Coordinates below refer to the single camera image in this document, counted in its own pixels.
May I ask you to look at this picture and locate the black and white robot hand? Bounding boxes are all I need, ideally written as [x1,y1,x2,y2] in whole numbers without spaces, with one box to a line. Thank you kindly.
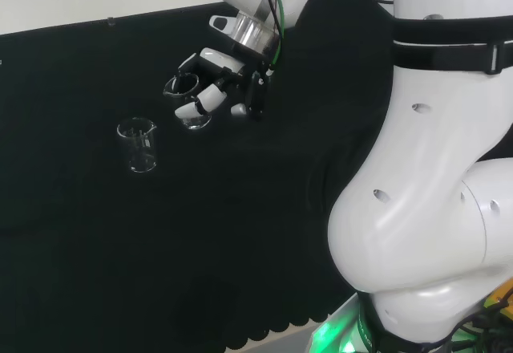
[174,47,276,122]

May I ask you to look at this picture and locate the clear glass beaker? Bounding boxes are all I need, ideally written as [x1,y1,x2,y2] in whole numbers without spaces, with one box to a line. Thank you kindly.
[162,74,212,131]
[116,116,158,173]

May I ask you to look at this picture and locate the black bench cloth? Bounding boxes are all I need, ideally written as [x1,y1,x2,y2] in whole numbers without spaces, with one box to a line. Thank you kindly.
[0,0,396,352]

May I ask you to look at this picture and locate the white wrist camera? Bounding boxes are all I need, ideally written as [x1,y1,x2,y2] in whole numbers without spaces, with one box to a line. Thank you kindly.
[208,14,237,35]

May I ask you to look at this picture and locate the green cable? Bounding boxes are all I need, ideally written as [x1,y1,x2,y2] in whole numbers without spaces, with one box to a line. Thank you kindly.
[256,0,286,67]

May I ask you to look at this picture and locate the black strap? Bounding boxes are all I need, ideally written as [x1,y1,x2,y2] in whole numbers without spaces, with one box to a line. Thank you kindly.
[390,14,513,75]

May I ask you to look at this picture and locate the black base cable bundle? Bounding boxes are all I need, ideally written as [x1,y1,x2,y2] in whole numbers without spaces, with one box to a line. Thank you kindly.
[440,300,513,353]

